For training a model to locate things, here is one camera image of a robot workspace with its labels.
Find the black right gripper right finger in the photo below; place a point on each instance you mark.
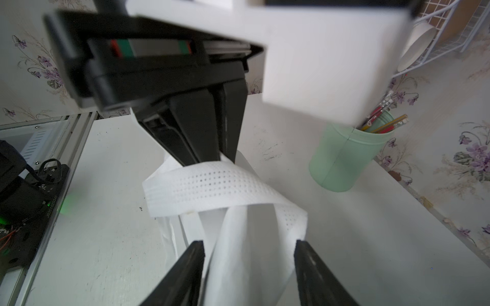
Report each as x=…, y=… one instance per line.
x=317, y=285

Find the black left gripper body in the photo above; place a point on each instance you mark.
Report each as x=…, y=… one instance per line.
x=95, y=77

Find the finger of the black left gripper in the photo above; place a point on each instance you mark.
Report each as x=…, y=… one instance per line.
x=230, y=102
x=184, y=125

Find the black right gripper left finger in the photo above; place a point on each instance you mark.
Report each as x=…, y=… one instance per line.
x=181, y=285

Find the white insulated delivery bag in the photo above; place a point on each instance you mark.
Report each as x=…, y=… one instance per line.
x=248, y=228

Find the green pencil cup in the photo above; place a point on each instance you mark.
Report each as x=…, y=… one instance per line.
x=345, y=151

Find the white cylinder canister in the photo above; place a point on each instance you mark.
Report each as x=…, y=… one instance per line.
x=420, y=38

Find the brown cardboard box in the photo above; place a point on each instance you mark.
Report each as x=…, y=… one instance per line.
x=460, y=18

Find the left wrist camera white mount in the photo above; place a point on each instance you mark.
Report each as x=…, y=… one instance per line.
x=328, y=59

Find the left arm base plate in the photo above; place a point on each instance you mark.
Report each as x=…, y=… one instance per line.
x=28, y=198

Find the white wire wall basket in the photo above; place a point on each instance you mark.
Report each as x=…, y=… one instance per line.
x=460, y=43

